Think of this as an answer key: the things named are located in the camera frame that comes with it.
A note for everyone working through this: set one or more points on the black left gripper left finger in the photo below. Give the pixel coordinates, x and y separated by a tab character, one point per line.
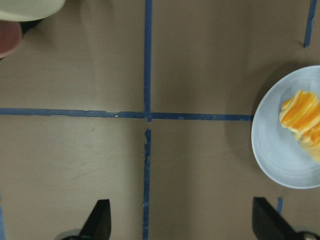
97	225

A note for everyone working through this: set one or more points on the brown paper table cover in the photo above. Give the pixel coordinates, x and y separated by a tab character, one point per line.
215	57

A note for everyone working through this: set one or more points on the cream plate in rack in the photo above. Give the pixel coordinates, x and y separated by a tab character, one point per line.
28	10

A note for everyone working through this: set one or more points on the blue plate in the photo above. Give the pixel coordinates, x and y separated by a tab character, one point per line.
275	149

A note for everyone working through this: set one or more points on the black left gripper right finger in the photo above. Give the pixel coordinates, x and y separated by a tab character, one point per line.
268	224

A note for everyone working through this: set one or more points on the pink plate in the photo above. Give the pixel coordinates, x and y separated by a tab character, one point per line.
10	37

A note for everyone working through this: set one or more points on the spiral orange bread roll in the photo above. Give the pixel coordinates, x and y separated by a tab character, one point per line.
301	115

